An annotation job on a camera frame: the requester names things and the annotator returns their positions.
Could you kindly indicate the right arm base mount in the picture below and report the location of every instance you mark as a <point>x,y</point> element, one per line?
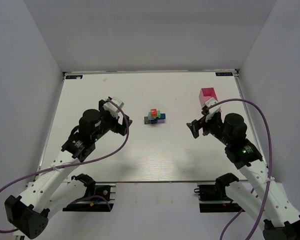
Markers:
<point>213,200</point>

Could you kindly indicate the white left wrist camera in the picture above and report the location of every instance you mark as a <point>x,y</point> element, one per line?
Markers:
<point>112,105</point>

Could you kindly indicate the right blue table label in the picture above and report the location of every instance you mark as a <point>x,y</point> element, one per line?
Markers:
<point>223,74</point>

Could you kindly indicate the small dark blue cube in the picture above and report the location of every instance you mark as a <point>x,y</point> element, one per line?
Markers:
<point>153,121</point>

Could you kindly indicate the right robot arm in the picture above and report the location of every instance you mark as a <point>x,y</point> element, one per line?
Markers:
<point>270,208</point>

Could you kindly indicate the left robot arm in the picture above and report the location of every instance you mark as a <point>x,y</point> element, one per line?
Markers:
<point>56,187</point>

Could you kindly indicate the left blue table label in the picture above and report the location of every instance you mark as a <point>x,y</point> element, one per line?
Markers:
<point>73,77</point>

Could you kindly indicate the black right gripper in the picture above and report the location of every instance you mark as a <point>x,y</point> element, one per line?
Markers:
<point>200,127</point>

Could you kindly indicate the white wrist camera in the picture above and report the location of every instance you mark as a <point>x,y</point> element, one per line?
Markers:
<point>212,108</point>
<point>112,105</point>

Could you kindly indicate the olive wooden cube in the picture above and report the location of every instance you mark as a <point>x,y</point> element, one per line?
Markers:
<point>146,120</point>

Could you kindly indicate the pink plastic bin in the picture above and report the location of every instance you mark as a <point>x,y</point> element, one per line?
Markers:
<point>205,94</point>

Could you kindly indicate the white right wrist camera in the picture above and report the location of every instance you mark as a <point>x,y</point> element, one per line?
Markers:
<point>212,108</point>

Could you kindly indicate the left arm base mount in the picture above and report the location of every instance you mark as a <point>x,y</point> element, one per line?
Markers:
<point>101,202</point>

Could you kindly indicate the blue table label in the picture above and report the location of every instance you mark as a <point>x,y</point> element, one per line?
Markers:
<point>73,77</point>
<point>223,74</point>

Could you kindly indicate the green wooden block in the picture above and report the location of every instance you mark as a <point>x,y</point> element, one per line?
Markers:
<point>158,116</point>

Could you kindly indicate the red wooden cube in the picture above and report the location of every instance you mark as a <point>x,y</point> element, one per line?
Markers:
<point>153,112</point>

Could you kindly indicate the long dark blue block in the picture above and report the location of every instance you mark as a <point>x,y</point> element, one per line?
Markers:
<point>162,116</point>

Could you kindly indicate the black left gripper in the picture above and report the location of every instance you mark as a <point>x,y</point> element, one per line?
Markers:
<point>121,124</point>

